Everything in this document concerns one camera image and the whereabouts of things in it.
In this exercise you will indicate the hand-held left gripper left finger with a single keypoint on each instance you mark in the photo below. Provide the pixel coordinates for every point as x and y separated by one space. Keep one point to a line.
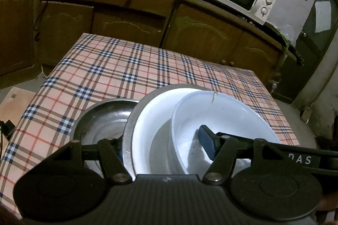
111 156

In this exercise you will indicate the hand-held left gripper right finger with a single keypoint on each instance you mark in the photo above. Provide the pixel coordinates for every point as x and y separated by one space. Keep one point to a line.
208 143

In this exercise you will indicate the patterned white ceramic bowl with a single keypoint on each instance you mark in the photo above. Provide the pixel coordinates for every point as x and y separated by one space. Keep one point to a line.
232 114

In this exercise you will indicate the steel bowl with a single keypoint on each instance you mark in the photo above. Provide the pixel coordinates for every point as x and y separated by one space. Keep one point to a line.
128 122

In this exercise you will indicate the large steel plate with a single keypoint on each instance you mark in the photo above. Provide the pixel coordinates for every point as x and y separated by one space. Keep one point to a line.
105 114

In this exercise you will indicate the plain white shallow bowl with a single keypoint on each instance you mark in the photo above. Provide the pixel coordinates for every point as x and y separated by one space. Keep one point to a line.
148 130

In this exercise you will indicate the small cardboard box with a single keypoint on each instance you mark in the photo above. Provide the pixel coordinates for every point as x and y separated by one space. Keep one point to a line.
306 114

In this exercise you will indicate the small white round object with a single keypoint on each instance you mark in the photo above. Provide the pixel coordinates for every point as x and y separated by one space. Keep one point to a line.
274 85

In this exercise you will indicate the plaid tablecloth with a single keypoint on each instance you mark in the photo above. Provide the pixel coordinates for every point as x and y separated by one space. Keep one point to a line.
105 69

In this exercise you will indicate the dark green door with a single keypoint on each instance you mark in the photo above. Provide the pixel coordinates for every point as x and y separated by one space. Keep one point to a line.
311 61

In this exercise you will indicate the small black object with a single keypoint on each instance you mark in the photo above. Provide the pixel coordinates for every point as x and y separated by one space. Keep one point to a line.
6 128

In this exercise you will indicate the wooden board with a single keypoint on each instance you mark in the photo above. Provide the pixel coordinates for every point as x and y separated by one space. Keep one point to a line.
15 103

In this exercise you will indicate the green onions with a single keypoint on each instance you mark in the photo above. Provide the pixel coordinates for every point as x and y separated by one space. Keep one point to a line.
284 38

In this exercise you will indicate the wooden cabinet with drawers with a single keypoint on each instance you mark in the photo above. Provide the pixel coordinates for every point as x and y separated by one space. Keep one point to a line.
118 19

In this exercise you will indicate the white paper sheet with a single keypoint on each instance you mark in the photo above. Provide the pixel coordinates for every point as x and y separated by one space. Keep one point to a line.
322 16

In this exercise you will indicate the narrow wooden cabinet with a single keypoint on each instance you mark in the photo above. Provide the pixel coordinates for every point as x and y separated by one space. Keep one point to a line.
15 29

